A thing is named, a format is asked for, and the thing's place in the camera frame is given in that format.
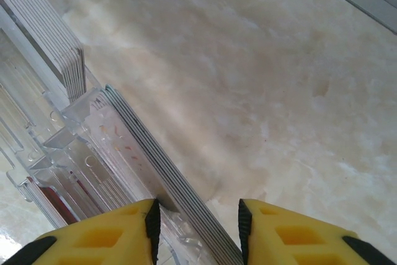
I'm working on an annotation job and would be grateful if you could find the clear acrylic card stand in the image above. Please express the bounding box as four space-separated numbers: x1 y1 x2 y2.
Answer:
0 4 205 265

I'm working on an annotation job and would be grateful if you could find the magnetic stripe card stack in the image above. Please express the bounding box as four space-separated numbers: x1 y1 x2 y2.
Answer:
0 0 87 104

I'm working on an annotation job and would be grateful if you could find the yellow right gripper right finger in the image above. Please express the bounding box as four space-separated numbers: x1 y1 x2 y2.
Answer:
237 198 397 265

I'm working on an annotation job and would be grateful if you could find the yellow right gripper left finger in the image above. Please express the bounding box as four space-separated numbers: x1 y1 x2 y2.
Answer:
0 198 161 265

